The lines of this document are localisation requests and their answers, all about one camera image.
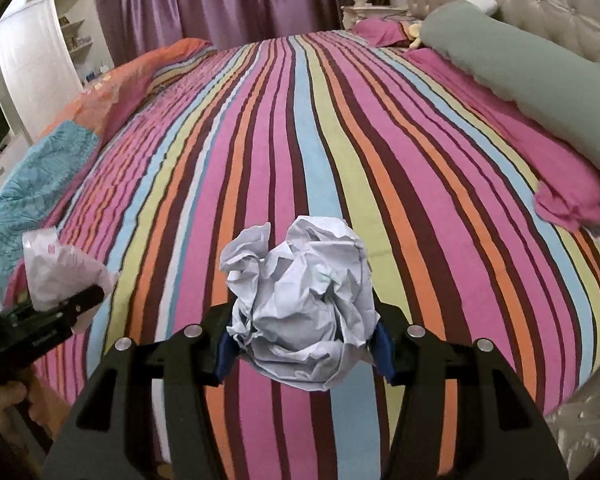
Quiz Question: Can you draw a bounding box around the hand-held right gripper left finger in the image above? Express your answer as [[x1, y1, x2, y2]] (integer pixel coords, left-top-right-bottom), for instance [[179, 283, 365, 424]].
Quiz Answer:
[[42, 304, 242, 480]]

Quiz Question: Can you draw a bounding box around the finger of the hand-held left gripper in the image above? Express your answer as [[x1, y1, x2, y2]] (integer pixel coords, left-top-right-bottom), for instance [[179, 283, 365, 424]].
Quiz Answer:
[[0, 284, 106, 357]]

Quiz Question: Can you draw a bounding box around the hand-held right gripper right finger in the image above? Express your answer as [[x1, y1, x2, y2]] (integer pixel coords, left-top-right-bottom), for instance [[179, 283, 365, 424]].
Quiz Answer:
[[369, 301, 572, 480]]

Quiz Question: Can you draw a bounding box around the white and pink plastic wrapper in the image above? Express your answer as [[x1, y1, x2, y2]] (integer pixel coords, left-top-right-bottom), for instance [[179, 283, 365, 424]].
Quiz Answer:
[[22, 227, 122, 334]]

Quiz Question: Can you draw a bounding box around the large white paper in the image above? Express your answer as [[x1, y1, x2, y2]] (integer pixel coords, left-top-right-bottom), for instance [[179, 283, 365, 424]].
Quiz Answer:
[[219, 215, 382, 394]]

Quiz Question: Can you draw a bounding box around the person's left hand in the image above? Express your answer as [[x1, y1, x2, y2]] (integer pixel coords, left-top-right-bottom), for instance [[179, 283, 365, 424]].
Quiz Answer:
[[0, 379, 35, 442]]

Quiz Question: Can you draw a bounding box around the orange and teal quilt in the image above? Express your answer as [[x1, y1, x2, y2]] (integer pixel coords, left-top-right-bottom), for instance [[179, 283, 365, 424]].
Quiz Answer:
[[0, 37, 217, 311]]

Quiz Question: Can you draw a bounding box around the striped bed sheet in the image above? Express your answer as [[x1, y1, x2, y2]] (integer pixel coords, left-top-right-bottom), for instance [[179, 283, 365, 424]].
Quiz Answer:
[[0, 29, 600, 480]]

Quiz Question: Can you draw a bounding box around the pink pillow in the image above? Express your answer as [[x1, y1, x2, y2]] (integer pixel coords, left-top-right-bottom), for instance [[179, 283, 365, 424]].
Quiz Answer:
[[403, 49, 600, 234], [352, 16, 412, 48]]

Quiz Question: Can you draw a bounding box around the white shelf unit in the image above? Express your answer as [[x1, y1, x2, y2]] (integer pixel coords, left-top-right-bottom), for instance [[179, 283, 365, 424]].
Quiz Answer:
[[0, 0, 117, 203]]

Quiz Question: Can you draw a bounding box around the yellow plush toy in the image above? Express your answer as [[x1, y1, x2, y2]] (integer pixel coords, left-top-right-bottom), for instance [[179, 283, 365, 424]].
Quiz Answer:
[[406, 22, 427, 52]]

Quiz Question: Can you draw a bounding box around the long green pillow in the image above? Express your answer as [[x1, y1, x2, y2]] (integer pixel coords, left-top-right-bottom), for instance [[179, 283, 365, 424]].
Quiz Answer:
[[419, 0, 600, 187]]

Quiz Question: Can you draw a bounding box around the white nightstand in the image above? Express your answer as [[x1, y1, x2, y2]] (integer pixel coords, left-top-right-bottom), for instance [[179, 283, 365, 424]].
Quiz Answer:
[[340, 4, 412, 32]]

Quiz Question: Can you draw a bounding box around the purple curtain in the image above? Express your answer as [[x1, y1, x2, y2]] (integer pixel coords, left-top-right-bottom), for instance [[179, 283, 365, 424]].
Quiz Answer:
[[94, 0, 345, 67]]

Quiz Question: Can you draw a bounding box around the white pillow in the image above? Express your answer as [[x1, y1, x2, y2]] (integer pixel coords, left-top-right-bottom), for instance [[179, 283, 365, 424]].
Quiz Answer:
[[461, 0, 502, 17]]

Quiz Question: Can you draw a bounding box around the ornate white bed frame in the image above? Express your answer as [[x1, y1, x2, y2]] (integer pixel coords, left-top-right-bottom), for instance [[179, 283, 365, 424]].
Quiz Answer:
[[544, 375, 600, 480]]

